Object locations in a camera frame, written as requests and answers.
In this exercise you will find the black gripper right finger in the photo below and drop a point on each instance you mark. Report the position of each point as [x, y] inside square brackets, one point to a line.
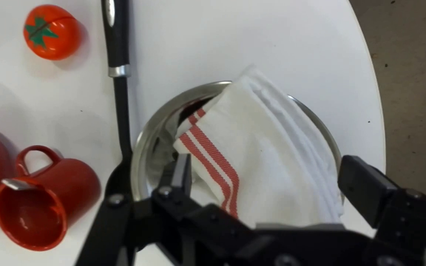
[369, 189]

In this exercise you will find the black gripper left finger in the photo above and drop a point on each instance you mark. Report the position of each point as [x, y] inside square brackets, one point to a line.
[181, 177]

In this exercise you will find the white towel with red stripes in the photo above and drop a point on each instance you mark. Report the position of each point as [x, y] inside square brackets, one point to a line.
[272, 156]

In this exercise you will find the steel bowl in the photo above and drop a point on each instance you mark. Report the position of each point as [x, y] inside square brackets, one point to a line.
[148, 147]

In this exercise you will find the red mug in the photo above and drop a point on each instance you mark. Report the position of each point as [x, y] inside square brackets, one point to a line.
[70, 189]

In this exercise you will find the black ladle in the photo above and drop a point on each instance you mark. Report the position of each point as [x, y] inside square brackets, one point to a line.
[117, 38]

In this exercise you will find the orange toy tomato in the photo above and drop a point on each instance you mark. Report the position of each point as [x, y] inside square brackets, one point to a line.
[51, 31]

